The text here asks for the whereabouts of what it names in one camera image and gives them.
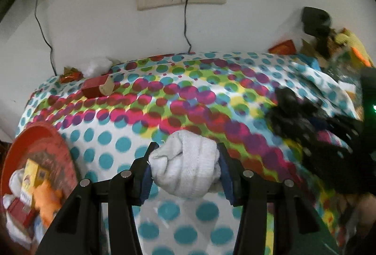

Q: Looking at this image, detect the red plastic basin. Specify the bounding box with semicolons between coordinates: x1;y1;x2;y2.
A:
0;121;81;255

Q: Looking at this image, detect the white sock bundle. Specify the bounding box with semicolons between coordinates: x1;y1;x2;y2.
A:
148;130;221;200

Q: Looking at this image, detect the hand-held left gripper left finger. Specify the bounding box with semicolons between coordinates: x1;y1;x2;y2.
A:
37;142;157;255

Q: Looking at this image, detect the red gold candy wrapper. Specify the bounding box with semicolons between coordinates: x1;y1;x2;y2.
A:
60;66;84;82

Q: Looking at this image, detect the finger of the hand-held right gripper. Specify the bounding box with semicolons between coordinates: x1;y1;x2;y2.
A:
266;86;360;156

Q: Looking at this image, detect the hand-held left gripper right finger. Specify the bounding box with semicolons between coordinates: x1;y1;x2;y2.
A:
217;142;338;255

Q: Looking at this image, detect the crumpled white tissue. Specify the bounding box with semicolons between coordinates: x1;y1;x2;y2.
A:
83;57;114;78

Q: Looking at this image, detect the yellow orange soft toy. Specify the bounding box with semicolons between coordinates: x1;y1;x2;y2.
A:
332;27;375;68

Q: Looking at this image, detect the red packet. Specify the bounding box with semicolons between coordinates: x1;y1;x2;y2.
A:
268;39;297;55

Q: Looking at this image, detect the orange soft item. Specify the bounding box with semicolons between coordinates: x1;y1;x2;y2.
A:
32;180;63;229

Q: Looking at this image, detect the thin black charger cable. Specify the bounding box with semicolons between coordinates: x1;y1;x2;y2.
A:
183;0;193;54

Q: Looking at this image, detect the black device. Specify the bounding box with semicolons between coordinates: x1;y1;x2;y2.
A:
301;6;332;57

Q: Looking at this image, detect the colourful dotted blanket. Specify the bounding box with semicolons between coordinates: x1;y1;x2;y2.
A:
15;51;365;255

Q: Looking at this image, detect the black television power cable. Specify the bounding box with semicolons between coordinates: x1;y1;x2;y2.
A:
34;0;57;76

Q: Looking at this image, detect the brown cardboard box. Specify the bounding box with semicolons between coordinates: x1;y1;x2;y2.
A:
300;39;324;65

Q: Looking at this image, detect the person's right forearm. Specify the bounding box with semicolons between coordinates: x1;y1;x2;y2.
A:
344;192;376;255

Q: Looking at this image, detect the yellow printed box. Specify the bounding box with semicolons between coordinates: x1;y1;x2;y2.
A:
19;158;50;205

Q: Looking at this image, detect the small red box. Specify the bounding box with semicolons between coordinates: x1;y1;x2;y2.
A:
82;74;115;98

